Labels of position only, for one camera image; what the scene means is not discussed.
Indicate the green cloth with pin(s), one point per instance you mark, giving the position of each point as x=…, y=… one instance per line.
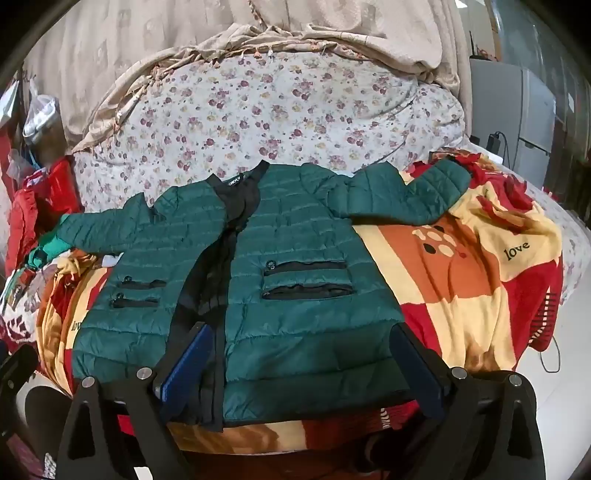
x=51, y=247

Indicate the red cloth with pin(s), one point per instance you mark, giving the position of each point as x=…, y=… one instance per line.
x=41, y=198

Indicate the beige fringed bedspread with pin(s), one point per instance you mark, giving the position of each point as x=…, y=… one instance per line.
x=138, y=46

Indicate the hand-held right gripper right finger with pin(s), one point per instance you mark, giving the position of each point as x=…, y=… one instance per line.
x=418, y=369

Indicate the grey refrigerator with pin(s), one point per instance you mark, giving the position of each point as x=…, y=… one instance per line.
x=535, y=124

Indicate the clear plastic bag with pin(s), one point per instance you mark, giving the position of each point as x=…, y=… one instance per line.
x=41, y=120

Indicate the black power adapter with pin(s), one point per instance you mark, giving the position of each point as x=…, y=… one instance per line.
x=496, y=142

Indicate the grey cabinet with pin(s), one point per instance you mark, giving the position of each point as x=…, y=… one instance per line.
x=491, y=97

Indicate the red orange printed blanket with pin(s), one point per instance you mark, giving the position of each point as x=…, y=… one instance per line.
x=461, y=286

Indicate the green puffer jacket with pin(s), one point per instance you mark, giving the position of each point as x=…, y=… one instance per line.
x=300, y=230

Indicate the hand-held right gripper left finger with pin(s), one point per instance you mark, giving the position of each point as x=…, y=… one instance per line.
x=187, y=369

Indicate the floral quilt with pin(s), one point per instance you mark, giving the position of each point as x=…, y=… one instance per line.
x=258, y=110

